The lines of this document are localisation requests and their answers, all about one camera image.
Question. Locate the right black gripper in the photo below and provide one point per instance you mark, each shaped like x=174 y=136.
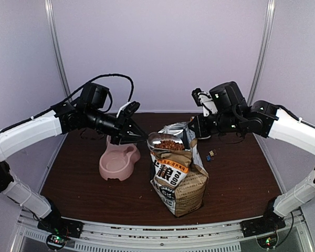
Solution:
x=200 y=130

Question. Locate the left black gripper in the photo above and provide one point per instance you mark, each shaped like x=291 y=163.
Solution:
x=130 y=125

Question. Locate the metal scoop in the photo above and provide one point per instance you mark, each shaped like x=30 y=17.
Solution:
x=155 y=138

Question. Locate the pink double pet bowl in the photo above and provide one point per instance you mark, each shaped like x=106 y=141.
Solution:
x=117 y=162

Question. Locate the dog food bag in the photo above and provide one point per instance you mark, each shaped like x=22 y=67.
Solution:
x=179 y=177

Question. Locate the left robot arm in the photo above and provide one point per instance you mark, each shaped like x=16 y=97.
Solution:
x=83 y=112

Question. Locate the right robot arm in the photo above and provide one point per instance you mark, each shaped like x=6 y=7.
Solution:
x=225 y=110

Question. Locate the dog food kibble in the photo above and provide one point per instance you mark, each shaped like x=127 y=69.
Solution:
x=170 y=145

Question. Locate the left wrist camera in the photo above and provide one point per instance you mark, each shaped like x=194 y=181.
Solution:
x=127 y=110

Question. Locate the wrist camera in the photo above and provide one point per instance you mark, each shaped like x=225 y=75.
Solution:
x=127 y=110
x=204 y=100

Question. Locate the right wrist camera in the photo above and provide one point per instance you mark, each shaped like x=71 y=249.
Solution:
x=204 y=100

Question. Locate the front aluminium rail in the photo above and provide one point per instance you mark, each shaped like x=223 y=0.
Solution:
x=224 y=236

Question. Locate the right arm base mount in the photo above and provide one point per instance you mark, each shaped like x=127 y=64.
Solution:
x=264 y=228

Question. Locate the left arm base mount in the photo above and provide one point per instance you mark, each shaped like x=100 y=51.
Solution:
x=60 y=229

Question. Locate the right aluminium frame post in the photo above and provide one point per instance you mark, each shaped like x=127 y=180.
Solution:
x=266 y=35

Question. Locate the aluminium frame post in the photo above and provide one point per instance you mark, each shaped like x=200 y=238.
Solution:
x=266 y=35
x=56 y=46

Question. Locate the left aluminium frame post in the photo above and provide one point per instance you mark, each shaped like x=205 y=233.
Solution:
x=56 y=46

